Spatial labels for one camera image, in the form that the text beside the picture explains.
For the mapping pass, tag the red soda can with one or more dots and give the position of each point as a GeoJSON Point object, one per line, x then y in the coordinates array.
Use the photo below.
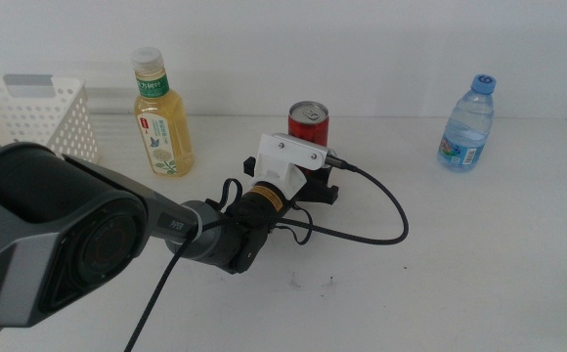
{"type": "Point", "coordinates": [308, 127]}

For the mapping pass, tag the clear water bottle blue cap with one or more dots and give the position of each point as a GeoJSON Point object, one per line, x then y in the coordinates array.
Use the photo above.
{"type": "Point", "coordinates": [466, 132]}

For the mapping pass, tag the yellow tea bottle green label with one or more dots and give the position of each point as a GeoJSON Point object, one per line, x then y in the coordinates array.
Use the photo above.
{"type": "Point", "coordinates": [163, 132]}

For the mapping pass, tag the white perforated plastic basket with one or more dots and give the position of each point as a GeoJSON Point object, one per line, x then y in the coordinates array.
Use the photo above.
{"type": "Point", "coordinates": [63, 122]}

